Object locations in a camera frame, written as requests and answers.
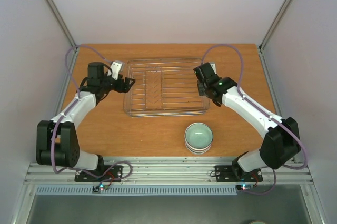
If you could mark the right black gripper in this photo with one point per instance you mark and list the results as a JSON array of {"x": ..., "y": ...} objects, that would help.
[{"x": 201, "y": 87}]

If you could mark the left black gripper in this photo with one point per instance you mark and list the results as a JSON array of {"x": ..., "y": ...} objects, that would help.
[{"x": 121, "y": 89}]

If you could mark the chrome wire dish rack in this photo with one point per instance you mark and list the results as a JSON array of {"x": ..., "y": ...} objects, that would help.
[{"x": 164, "y": 87}]

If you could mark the teal patterned ceramic bowl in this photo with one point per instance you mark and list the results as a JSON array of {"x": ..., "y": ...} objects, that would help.
[{"x": 198, "y": 135}]

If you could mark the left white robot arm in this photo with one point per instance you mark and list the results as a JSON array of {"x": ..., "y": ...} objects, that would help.
[{"x": 57, "y": 142}]

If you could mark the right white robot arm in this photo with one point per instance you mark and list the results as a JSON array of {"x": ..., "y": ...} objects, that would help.
[{"x": 280, "y": 136}]

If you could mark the bottom striped ceramic bowl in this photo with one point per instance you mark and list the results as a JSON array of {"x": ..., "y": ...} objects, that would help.
[{"x": 198, "y": 151}]

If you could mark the left small circuit board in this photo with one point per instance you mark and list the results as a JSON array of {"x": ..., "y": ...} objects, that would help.
[{"x": 101, "y": 187}]

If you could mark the small circuit board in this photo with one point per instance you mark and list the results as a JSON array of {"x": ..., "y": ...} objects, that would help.
[
  {"x": 245, "y": 187},
  {"x": 101, "y": 187}
]

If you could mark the right small circuit board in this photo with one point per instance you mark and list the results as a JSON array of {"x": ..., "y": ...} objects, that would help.
[{"x": 245, "y": 187}]

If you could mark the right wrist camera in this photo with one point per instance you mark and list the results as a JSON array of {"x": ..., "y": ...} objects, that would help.
[{"x": 213, "y": 67}]

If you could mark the aluminium rail frame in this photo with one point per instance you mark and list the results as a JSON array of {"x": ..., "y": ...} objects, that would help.
[{"x": 194, "y": 170}]

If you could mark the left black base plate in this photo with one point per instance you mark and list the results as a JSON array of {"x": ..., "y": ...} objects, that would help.
[{"x": 98, "y": 176}]

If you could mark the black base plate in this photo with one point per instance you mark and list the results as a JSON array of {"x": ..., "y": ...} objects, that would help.
[
  {"x": 98, "y": 176},
  {"x": 225, "y": 173}
]

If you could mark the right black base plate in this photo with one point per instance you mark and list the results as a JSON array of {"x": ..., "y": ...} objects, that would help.
[{"x": 225, "y": 173}]

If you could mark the grey slotted cable duct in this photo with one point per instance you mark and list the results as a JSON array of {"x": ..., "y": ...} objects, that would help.
[{"x": 138, "y": 190}]

